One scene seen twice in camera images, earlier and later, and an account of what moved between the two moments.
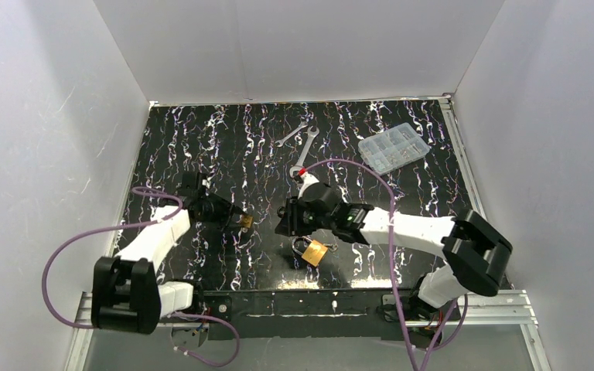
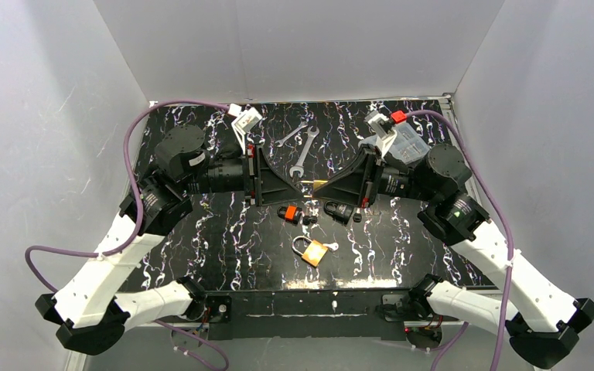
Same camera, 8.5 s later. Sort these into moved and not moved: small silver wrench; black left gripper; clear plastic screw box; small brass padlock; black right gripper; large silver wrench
Moved: small brass padlock; black left gripper; black right gripper
Not moved: small silver wrench; large silver wrench; clear plastic screw box
